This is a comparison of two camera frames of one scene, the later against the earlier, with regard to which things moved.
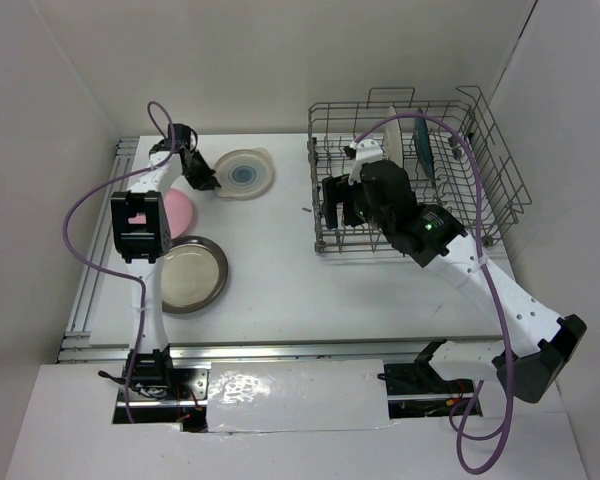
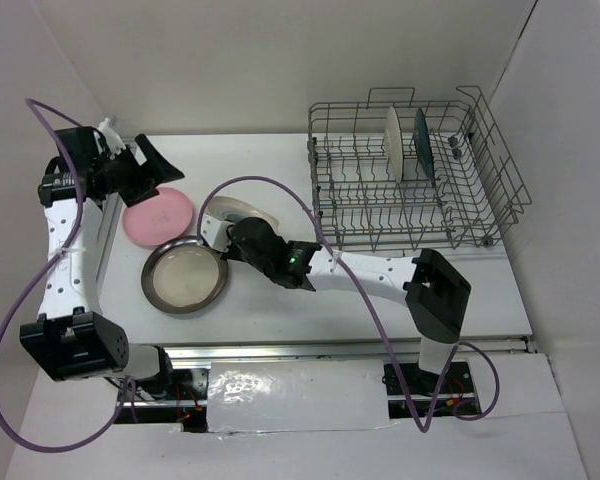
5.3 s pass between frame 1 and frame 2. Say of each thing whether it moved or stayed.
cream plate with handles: moved
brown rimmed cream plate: stayed
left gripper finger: moved
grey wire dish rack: stayed
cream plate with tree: stayed
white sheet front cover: stayed
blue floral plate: stayed
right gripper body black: moved
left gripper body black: moved
